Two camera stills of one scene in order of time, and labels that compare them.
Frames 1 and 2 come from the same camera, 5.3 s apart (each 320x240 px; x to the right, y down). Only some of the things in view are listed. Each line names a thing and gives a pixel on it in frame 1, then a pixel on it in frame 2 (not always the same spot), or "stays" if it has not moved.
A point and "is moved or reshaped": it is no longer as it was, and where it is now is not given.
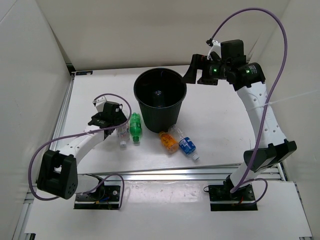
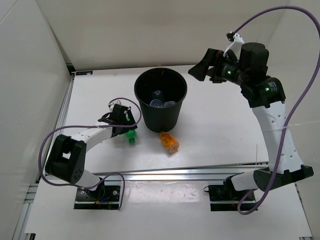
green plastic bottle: [135, 129] is moved or reshaped
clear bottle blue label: [186, 144] to [156, 103]
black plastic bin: [159, 92] stays
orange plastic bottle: [170, 144] stays
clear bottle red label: [123, 134] to [169, 103]
